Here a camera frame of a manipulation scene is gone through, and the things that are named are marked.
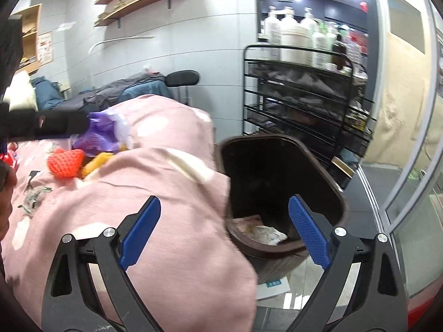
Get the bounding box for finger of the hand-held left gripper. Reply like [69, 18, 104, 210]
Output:
[0, 103, 91, 142]

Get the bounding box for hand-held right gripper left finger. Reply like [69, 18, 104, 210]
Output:
[42, 195, 163, 332]

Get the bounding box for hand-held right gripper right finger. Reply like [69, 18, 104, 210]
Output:
[285, 194, 411, 332]

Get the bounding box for purple plastic bag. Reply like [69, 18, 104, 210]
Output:
[71, 107, 134, 154]

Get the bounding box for person's left hand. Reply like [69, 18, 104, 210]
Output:
[0, 171, 17, 250]

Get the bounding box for blue blanket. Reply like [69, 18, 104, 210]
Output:
[30, 75, 173, 112]

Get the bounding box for pink dotted blanket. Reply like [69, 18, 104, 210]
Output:
[0, 93, 258, 332]

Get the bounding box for crumpled white paper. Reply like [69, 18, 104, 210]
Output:
[246, 225, 289, 247]

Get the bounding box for red foam fruit net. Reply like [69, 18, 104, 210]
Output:
[47, 148, 86, 180]

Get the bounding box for white pillow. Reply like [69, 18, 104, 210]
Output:
[3, 72, 37, 112]

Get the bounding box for orange plastic toy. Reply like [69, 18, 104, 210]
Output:
[81, 151, 115, 179]

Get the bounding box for grey blanket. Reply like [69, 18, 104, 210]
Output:
[62, 72, 167, 112]

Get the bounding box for white blue leaflet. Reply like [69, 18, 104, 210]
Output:
[256, 278, 291, 300]

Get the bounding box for brown paper scrap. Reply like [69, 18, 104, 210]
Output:
[231, 214, 264, 236]

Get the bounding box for brown glass bottle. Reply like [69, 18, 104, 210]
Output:
[332, 35, 347, 70]

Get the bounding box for glass door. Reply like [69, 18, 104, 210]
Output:
[360, 0, 443, 319]

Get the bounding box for group of white toiletry bottles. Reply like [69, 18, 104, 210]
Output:
[258, 6, 352, 73]

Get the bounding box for wooden wall cabinet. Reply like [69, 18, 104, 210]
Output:
[10, 3, 43, 75]

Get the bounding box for wall poster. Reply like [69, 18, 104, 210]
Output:
[37, 31, 54, 66]

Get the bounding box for black wire rack cart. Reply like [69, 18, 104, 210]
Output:
[242, 44, 378, 180]

